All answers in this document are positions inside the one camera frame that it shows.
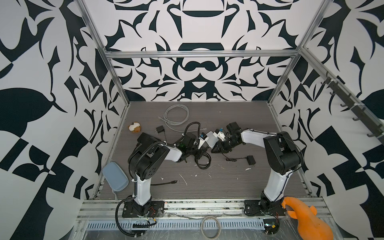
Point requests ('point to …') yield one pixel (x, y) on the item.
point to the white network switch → (211, 139)
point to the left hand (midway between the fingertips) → (207, 146)
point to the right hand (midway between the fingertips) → (214, 150)
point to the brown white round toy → (135, 127)
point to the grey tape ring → (211, 227)
